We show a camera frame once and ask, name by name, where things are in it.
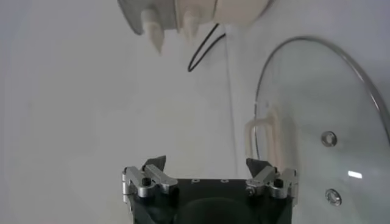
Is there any cream electric cooker base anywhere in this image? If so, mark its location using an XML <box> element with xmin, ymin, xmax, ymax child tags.
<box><xmin>175</xmin><ymin>0</ymin><xmax>275</xmax><ymax>42</ymax></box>

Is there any black cooker power cord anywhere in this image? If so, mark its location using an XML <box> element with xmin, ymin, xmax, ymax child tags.
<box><xmin>187</xmin><ymin>23</ymin><xmax>227</xmax><ymax>73</ymax></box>

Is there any glass pot lid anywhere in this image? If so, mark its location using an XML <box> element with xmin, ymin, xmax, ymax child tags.
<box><xmin>243</xmin><ymin>35</ymin><xmax>390</xmax><ymax>224</ymax></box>

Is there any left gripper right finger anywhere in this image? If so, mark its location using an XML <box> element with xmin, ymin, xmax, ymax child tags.
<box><xmin>245</xmin><ymin>157</ymin><xmax>299</xmax><ymax>208</ymax></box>

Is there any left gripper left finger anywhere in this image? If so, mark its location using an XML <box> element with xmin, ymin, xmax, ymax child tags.
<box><xmin>121</xmin><ymin>155</ymin><xmax>179</xmax><ymax>214</ymax></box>

